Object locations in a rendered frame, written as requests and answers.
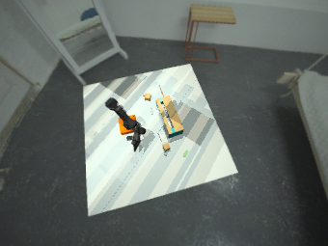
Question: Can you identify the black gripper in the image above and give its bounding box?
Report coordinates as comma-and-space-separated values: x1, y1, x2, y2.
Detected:
131, 133, 141, 152

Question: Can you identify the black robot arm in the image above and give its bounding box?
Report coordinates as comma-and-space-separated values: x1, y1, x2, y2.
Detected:
104, 97, 146, 141

